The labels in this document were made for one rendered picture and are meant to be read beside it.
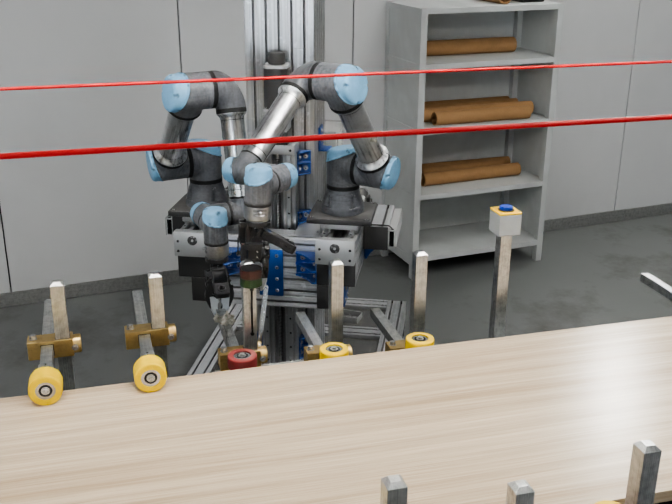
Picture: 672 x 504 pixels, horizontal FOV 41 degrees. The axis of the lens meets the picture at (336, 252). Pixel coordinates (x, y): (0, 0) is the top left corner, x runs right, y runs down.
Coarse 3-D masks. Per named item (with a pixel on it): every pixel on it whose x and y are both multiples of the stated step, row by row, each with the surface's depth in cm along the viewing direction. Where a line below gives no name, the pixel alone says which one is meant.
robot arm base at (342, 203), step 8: (328, 192) 310; (336, 192) 308; (344, 192) 307; (352, 192) 308; (328, 200) 311; (336, 200) 308; (344, 200) 308; (352, 200) 309; (360, 200) 311; (328, 208) 310; (336, 208) 308; (344, 208) 308; (352, 208) 309; (360, 208) 311; (344, 216) 309
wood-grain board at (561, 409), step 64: (640, 320) 264; (128, 384) 226; (192, 384) 226; (256, 384) 227; (320, 384) 227; (384, 384) 227; (448, 384) 227; (512, 384) 227; (576, 384) 228; (640, 384) 228; (0, 448) 199; (64, 448) 199; (128, 448) 199; (192, 448) 199; (256, 448) 200; (320, 448) 200; (384, 448) 200; (448, 448) 200; (512, 448) 200; (576, 448) 200
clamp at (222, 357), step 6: (228, 348) 252; (234, 348) 252; (240, 348) 252; (258, 348) 252; (264, 348) 252; (222, 354) 248; (258, 354) 251; (264, 354) 251; (222, 360) 248; (258, 360) 251; (264, 360) 251; (222, 366) 249; (258, 366) 252
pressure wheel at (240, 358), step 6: (228, 354) 241; (234, 354) 241; (240, 354) 240; (246, 354) 241; (252, 354) 241; (228, 360) 239; (234, 360) 237; (240, 360) 237; (246, 360) 237; (252, 360) 238; (228, 366) 240; (234, 366) 238; (240, 366) 237; (246, 366) 237; (252, 366) 239
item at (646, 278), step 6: (642, 276) 314; (648, 276) 312; (654, 276) 312; (642, 282) 314; (648, 282) 311; (654, 282) 307; (660, 282) 307; (654, 288) 308; (660, 288) 304; (666, 288) 302; (666, 294) 301
